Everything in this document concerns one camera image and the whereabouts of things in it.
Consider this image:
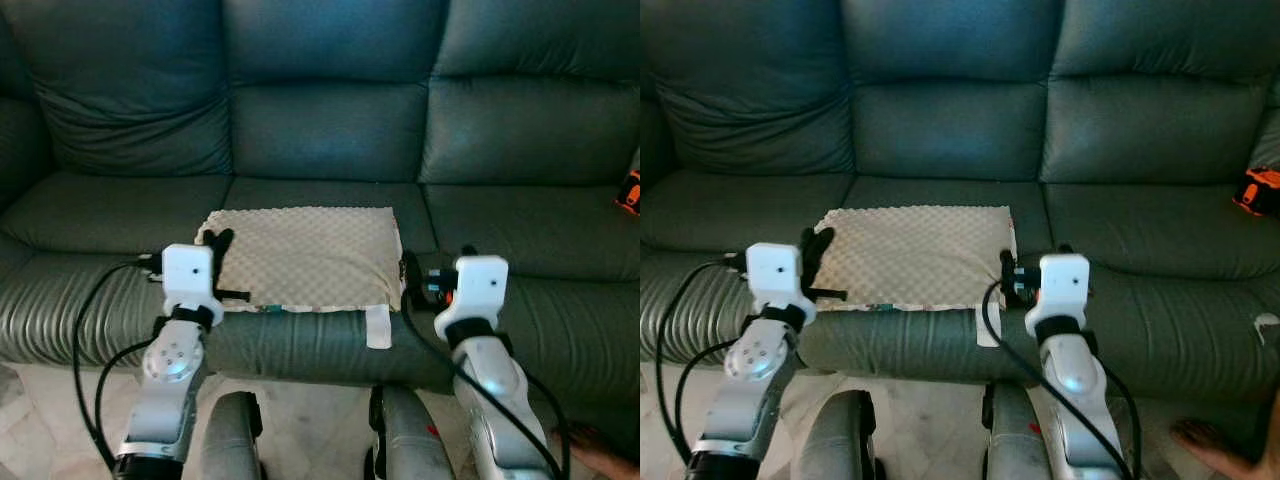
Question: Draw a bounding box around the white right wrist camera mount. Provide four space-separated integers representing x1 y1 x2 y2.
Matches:
435 256 509 341
1025 253 1091 336

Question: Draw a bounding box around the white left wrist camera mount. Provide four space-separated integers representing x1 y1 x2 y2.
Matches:
160 243 223 311
745 243 816 311

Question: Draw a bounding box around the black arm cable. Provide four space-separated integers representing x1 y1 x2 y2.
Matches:
400 288 571 480
93 340 156 461
982 285 1141 480
72 262 166 471
675 340 741 456
655 262 751 466

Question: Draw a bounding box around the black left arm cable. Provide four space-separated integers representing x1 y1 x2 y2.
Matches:
675 340 741 456
93 340 156 461
655 262 751 466
72 262 166 471

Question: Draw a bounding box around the person's bare foot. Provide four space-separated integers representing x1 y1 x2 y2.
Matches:
550 425 641 480
1170 418 1280 480

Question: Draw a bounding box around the silver right robot leg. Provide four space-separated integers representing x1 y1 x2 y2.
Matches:
980 382 1051 480
365 385 456 480

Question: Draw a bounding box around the silver left robot leg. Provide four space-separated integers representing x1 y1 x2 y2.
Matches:
200 392 266 480
797 390 881 480

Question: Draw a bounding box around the silver robot leg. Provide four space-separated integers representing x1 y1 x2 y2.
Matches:
365 385 456 480
200 392 266 480
797 390 881 480
980 382 1051 480

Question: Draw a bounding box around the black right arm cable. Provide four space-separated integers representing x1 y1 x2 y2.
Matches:
982 285 1141 480
400 288 571 480

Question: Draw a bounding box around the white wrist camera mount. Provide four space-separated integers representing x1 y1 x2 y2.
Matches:
160 243 223 311
435 256 509 341
745 243 816 311
1025 253 1091 336

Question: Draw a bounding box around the beige dotted pillow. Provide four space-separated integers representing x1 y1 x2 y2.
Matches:
195 205 404 349
815 205 1019 348

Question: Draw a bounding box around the dark green leather sofa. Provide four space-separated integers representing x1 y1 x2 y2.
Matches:
640 0 1280 401
0 0 641 401

